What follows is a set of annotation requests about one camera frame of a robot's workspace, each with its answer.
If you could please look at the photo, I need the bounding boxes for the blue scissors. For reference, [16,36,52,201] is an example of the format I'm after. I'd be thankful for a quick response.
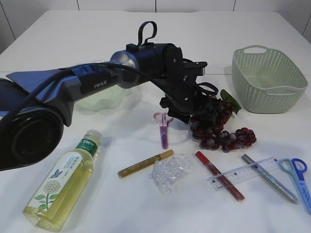
[278,158,311,214]

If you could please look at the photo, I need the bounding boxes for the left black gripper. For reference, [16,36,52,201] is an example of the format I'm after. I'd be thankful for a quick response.
[159,44,214,126]

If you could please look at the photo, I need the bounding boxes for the jasmine tea bottle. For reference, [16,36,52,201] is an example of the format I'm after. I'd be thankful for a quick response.
[23,130,103,233]

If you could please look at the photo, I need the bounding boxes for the dark red grape bunch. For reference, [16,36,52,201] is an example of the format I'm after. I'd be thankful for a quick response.
[190,89,257,153]

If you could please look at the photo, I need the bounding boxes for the clear plastic ruler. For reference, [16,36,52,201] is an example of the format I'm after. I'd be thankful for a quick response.
[207,157,278,191]

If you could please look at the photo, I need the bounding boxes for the green woven plastic basket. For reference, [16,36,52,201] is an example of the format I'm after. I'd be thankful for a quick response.
[232,45,308,114]

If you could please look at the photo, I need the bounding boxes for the silver glitter marker pen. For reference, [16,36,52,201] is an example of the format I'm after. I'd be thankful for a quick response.
[242,154,299,204]

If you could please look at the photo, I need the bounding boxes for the light green wavy plate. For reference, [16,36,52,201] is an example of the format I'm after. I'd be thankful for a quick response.
[74,85,132,112]

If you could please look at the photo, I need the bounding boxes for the small pink scissors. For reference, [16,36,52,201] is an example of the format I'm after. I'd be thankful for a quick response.
[154,112,173,150]

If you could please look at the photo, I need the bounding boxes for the gold glitter marker pen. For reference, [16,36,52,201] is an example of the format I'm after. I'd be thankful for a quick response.
[117,150,174,178]

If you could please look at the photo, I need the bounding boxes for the red marker pen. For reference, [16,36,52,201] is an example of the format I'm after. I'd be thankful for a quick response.
[195,151,245,201]

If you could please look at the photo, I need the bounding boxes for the clear plastic sheet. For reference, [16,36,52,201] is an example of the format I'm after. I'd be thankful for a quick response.
[149,154,195,196]

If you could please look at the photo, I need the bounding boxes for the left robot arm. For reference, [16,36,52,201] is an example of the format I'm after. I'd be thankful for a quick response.
[0,43,218,170]

